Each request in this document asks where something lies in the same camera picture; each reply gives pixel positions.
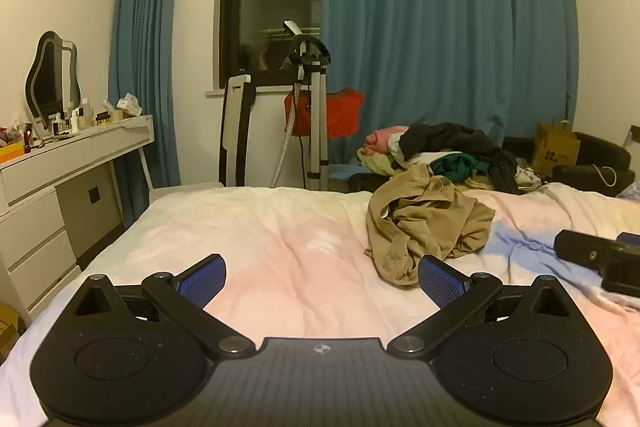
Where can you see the white vanity desk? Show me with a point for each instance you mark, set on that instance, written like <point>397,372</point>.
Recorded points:
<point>45,207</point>

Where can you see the standing garment steamer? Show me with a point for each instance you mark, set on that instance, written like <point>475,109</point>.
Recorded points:
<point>316,127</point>

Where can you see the red hanging garment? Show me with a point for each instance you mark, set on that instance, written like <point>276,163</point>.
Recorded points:
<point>345,114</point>

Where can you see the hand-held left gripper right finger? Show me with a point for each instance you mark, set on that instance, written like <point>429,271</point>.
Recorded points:
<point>440,282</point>

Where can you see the blue cloth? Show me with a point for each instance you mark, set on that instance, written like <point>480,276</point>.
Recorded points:
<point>345,171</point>

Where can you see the cardboard box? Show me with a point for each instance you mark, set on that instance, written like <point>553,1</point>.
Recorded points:
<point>7,332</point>

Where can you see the group of cosmetic bottles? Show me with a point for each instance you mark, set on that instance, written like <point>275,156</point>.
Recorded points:
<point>75,119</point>

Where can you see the pastel pink bed blanket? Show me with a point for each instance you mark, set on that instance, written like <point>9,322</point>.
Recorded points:
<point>280,247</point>

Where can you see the tan printed t-shirt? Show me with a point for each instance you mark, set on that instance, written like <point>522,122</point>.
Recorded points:
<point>430,217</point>

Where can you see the white folding chair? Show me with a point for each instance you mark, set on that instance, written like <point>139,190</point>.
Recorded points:
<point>232,132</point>

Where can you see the wide blue curtain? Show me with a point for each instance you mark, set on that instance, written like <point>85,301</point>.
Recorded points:
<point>440,17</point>

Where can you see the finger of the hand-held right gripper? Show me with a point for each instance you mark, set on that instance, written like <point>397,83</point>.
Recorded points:
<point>575,248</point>
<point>630,238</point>

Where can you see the light blue pillow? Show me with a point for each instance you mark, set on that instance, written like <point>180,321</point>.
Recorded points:
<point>631,191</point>

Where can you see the black sofa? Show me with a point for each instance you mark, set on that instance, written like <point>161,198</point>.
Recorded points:
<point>600,157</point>

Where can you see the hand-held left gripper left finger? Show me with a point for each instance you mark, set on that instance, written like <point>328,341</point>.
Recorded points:
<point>202,279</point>

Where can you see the orange box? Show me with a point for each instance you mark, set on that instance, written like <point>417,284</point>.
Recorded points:
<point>11,153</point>

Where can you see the black wall socket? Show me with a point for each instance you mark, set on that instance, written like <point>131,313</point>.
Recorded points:
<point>94,196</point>

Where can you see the dark wall switch plate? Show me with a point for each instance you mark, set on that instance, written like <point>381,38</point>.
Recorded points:
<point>634,137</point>

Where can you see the narrow blue curtain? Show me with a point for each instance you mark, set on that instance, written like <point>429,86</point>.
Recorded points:
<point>142,57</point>

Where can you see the brown paper bag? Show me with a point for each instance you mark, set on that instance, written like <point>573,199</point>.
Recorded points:
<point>555,149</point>

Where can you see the wavy framed mirror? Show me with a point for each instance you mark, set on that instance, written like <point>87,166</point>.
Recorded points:
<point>47,77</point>

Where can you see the pile of mixed clothes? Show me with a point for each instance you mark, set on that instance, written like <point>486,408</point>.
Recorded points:
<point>450,147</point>

